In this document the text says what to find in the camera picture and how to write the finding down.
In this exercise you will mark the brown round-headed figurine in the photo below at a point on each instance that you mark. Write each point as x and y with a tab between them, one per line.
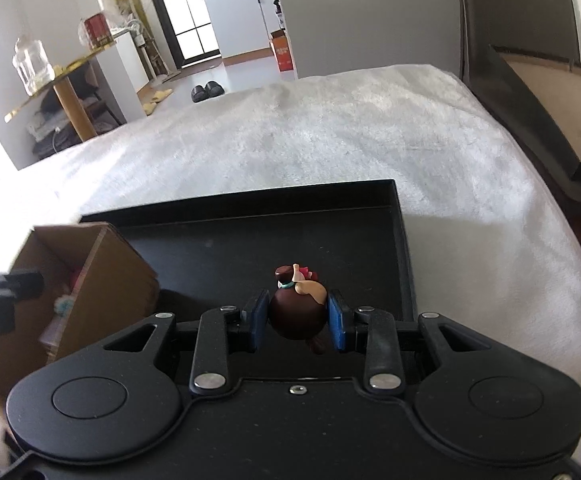
293	315

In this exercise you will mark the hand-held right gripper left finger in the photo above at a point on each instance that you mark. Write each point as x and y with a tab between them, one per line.
256	322

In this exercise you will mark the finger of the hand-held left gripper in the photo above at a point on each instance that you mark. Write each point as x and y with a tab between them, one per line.
18	285

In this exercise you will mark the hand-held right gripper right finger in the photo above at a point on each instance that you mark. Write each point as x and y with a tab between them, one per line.
339	322

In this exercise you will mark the orange carton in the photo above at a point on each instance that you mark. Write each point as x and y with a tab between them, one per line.
283	52

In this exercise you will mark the red tin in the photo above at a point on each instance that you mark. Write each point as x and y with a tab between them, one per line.
97	32

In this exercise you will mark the black-framed glass door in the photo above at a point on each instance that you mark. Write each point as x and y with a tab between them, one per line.
190	10

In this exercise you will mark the pair of yellow slippers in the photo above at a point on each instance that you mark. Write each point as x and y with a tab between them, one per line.
158	101

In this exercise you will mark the pair of black slippers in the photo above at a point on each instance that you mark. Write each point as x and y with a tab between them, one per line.
208	91

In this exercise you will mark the brown cardboard box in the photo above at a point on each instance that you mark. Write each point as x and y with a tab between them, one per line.
120	275

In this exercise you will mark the black tray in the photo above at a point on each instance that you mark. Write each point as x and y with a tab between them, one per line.
270	230

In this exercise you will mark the white kitchen cabinet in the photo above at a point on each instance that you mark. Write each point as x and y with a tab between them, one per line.
240	20

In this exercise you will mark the gold-edged round table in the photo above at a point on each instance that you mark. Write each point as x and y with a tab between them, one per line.
70	95

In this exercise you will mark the dark storage bed frame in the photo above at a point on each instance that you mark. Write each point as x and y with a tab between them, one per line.
520	85

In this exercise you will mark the clear glass jar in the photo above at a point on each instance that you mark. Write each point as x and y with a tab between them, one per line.
33	67

